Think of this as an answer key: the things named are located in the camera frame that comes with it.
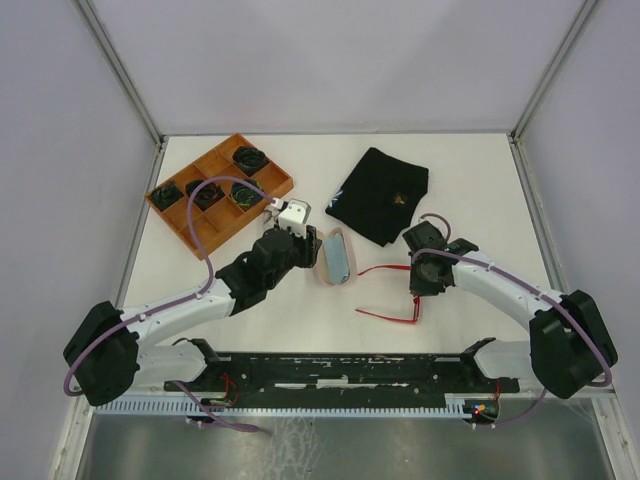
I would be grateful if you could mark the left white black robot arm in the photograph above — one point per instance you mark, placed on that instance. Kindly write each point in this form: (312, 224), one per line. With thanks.
(115, 349)

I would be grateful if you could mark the rolled green black belt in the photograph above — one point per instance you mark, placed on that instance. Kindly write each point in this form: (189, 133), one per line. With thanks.
(166, 195)

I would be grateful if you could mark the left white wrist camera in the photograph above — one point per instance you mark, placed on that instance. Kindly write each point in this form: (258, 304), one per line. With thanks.
(290, 215)

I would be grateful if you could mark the right aluminium frame post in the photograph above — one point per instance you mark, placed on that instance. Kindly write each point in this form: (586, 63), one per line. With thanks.
(554, 67)

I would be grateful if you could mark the left aluminium frame post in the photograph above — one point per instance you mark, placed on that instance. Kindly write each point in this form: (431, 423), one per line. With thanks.
(97, 29)

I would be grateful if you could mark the white slotted cable duct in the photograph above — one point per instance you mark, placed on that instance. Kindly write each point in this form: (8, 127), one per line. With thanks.
(304, 403)

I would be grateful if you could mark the wooden compartment tray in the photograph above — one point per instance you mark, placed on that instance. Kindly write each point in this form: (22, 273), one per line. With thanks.
(223, 208)

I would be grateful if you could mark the pink glasses case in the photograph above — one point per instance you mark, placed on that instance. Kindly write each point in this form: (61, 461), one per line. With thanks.
(321, 266)

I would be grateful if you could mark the black folded cloth pouch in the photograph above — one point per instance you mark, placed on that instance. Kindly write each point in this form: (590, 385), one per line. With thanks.
(379, 197)

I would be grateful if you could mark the marble pattern glasses case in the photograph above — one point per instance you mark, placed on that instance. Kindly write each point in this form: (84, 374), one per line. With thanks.
(269, 219)

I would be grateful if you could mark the rolled black belt middle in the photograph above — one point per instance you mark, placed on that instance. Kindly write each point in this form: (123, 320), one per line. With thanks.
(206, 196)

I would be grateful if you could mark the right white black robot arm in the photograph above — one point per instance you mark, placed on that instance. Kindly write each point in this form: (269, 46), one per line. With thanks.
(568, 345)

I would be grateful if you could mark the red sunglasses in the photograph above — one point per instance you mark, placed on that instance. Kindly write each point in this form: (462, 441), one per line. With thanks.
(416, 301)

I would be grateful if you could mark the rolled black belt top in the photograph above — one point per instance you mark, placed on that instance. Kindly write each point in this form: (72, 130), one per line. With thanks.
(249, 159)

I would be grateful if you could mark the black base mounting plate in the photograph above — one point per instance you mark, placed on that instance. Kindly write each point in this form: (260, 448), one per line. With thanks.
(240, 373)

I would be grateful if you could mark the light blue cloth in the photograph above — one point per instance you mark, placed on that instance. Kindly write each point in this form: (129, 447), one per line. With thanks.
(338, 268)

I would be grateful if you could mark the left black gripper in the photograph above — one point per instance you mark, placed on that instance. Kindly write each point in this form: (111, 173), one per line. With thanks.
(308, 245)

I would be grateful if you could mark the aluminium frame post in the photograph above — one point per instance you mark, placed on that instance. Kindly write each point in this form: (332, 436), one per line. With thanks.
(97, 29)
(554, 67)

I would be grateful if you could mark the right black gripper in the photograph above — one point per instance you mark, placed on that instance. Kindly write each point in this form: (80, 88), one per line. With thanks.
(418, 287)

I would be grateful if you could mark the rolled blue yellow belt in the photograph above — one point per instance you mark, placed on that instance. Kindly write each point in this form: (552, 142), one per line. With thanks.
(246, 194)

